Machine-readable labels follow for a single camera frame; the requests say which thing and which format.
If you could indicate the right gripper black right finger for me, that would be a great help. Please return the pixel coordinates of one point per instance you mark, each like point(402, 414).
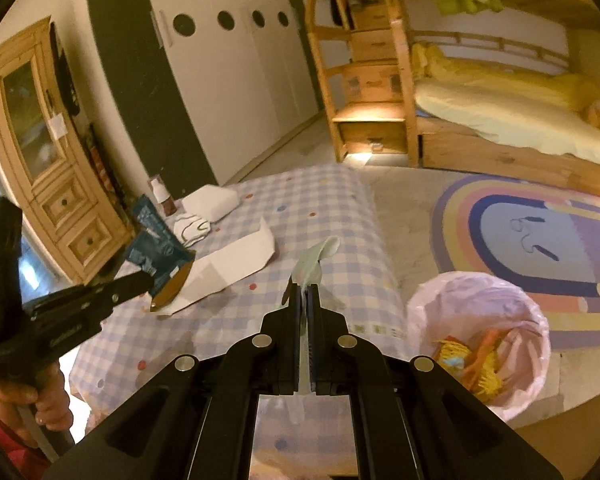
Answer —
point(411, 419)

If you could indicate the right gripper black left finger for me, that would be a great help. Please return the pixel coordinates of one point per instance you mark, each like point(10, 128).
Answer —
point(195, 419)

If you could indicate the brown cardboard packaging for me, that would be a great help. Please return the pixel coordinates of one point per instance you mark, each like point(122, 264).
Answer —
point(172, 288)

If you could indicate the dark blue snack bag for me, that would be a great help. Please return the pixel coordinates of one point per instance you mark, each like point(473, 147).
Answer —
point(155, 249)

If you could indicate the pale green wrapper strip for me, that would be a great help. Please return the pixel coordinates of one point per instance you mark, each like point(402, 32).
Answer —
point(307, 272)

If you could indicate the pink bagged trash bin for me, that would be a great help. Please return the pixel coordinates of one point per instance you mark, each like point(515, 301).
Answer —
point(466, 304)

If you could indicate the left hand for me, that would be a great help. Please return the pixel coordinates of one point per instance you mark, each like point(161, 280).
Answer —
point(51, 402)

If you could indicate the blue checkered tablecloth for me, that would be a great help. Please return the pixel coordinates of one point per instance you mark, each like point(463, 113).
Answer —
point(303, 208)

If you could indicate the white paper sheet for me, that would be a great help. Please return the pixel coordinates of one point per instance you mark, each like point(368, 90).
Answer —
point(222, 268)

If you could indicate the brown bottle white cap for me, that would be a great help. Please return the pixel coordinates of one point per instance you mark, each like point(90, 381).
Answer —
point(163, 196)

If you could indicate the white tissue pack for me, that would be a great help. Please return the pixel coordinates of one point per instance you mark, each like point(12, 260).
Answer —
point(211, 202)

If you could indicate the rainbow round rug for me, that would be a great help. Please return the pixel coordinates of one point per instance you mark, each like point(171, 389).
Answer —
point(544, 240)

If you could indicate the wooden glass door cabinet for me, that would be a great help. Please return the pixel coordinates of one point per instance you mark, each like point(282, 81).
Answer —
point(43, 165)

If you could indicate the wooden bunk bed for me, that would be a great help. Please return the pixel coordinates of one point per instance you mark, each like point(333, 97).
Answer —
point(502, 93)

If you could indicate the white wardrobe with round holes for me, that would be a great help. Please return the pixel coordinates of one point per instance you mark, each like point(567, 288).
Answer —
point(241, 73)

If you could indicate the wooden stair drawers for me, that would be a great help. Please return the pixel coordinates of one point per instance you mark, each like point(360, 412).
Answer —
point(363, 65)

